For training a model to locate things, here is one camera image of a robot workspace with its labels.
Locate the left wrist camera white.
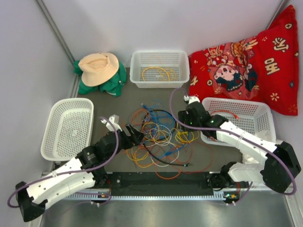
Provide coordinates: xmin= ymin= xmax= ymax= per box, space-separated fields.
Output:
xmin=99 ymin=114 xmax=122 ymax=131

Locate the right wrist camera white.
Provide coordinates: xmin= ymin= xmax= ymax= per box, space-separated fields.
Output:
xmin=183 ymin=95 xmax=201 ymax=105

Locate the red printed pillow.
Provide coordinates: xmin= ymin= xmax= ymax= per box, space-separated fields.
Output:
xmin=189 ymin=5 xmax=299 ymax=116

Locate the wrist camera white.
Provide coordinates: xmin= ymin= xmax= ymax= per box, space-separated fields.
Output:
xmin=183 ymin=95 xmax=201 ymax=105
xmin=99 ymin=114 xmax=122 ymax=131

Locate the white basket left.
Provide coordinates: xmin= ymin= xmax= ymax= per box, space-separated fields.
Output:
xmin=40 ymin=98 xmax=94 ymax=162

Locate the white slotted cable duct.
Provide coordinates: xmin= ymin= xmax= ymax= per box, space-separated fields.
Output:
xmin=63 ymin=190 xmax=237 ymax=201

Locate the yellow cable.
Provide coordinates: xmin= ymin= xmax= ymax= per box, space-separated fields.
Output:
xmin=142 ymin=66 xmax=171 ymax=81

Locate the black base bar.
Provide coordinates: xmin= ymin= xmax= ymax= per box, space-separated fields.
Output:
xmin=93 ymin=172 xmax=226 ymax=196

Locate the white basket right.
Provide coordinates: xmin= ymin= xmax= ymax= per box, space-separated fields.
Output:
xmin=202 ymin=97 xmax=276 ymax=142

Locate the thin red wire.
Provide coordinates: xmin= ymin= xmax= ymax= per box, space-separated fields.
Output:
xmin=175 ymin=139 xmax=214 ymax=175

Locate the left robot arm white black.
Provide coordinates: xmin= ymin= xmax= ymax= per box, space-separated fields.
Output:
xmin=16 ymin=124 xmax=144 ymax=222

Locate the orange thin cable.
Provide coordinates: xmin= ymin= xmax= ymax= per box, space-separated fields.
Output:
xmin=118 ymin=108 xmax=187 ymax=180

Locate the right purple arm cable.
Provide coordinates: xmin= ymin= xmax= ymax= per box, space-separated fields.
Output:
xmin=169 ymin=87 xmax=298 ymax=196

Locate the thin yellow wire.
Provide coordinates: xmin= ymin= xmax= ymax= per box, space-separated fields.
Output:
xmin=175 ymin=130 xmax=199 ymax=145

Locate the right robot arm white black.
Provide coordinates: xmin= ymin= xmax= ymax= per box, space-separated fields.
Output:
xmin=178 ymin=102 xmax=301 ymax=195

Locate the red ethernet cable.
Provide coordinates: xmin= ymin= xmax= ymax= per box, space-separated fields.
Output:
xmin=205 ymin=109 xmax=240 ymax=142

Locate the green cloth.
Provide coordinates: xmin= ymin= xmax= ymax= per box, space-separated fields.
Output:
xmin=78 ymin=62 xmax=127 ymax=97

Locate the blue cable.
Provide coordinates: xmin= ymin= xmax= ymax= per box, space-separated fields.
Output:
xmin=141 ymin=100 xmax=190 ymax=161

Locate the white cloth right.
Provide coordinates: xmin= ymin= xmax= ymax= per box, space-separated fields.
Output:
xmin=242 ymin=154 xmax=259 ymax=164

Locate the peach bucket hat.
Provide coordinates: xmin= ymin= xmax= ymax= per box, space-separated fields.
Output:
xmin=78 ymin=52 xmax=119 ymax=87

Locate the white basket back centre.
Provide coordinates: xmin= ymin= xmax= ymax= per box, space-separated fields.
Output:
xmin=130 ymin=50 xmax=190 ymax=88

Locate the white basket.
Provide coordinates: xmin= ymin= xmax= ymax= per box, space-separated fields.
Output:
xmin=40 ymin=98 xmax=94 ymax=162
xmin=202 ymin=97 xmax=276 ymax=142
xmin=130 ymin=50 xmax=190 ymax=88

